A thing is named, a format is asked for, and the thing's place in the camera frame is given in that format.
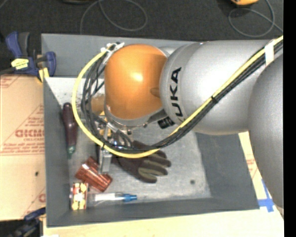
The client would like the brown cardboard board, red print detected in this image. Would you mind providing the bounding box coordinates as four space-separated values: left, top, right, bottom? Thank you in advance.
0 74 47 222

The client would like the colourful red and yellow packet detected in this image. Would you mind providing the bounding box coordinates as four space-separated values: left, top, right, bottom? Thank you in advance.
69 181 89 211

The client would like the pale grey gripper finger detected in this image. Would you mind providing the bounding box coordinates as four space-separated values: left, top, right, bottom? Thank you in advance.
100 150 112 174

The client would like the clear tube with blue cap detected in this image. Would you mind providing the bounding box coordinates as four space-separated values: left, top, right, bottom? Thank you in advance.
92 192 138 203

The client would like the grey metal bin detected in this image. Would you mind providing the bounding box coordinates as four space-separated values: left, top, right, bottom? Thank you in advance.
40 33 260 227

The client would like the dark brown glove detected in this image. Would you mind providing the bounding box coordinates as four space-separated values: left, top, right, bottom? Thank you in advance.
111 140 172 184

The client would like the black cylinder on white bracket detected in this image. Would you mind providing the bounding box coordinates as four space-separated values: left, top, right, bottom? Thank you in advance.
157 117 176 130

